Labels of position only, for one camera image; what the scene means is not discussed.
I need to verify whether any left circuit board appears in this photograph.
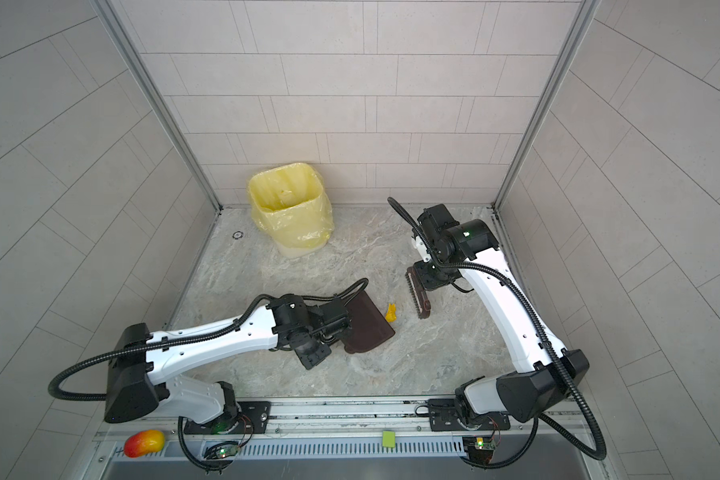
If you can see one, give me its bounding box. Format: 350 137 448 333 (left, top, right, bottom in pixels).
203 441 240 461

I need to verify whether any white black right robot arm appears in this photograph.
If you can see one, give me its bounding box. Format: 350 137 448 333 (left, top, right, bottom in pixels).
388 198 607 470

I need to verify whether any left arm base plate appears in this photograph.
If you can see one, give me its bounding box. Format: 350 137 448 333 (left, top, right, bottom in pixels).
182 401 271 435

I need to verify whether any right circuit board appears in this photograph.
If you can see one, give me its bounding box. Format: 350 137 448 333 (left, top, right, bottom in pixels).
462 437 497 466

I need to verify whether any aluminium front rail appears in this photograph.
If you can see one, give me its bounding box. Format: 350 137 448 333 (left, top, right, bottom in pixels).
92 395 601 460

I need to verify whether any brown hand brush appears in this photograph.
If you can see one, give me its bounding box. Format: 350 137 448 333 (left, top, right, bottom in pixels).
405 266 431 319

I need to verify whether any brown dustpan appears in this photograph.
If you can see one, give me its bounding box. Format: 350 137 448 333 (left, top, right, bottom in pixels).
342 291 395 354

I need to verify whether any yellow paper scrap left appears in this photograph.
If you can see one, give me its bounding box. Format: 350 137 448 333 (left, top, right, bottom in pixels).
385 303 397 323

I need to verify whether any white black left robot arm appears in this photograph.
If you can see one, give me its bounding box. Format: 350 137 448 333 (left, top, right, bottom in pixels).
48 278 369 429

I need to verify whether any red yellow mango toy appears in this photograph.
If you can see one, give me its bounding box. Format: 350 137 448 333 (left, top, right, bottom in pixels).
123 429 166 458

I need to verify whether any yellow-lined trash bin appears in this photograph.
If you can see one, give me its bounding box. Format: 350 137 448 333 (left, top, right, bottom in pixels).
247 163 334 258

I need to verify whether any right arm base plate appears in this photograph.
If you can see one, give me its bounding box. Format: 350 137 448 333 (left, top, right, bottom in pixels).
414 398 511 432

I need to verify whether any circuit board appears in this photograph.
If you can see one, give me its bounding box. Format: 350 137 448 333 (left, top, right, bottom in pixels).
462 437 497 466
203 441 240 461

